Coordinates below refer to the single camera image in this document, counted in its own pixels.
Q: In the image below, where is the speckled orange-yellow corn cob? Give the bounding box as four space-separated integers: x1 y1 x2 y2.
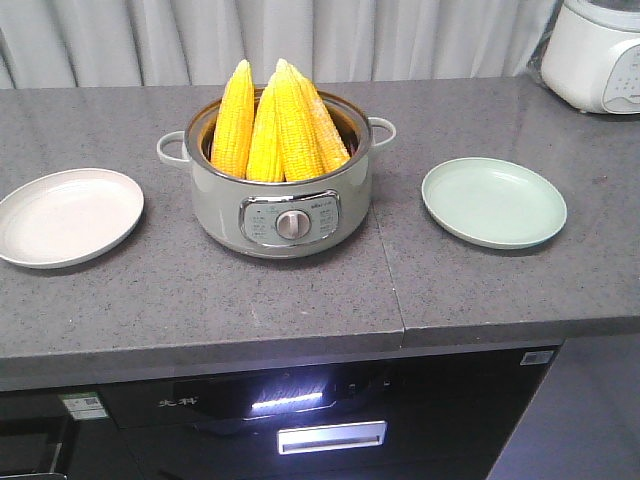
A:
287 61 350 176

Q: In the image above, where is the black built-in dishwasher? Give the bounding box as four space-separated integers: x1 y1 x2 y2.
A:
1 345 557 479

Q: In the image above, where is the light green round plate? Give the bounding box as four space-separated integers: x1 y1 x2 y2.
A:
421 157 567 250

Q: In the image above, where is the yellow corn cob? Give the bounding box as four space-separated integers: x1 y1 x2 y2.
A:
275 59 323 182
246 73 285 183
210 59 255 179

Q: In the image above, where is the grey pleated curtain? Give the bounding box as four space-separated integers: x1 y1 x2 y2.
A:
1 1 559 89

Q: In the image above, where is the white rice cooker appliance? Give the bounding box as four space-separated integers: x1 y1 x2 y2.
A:
540 0 639 115

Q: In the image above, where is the grey-green electric cooking pot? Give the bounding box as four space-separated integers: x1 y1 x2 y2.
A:
156 92 396 259

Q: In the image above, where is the white round plate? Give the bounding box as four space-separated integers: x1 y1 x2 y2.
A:
1 168 144 269

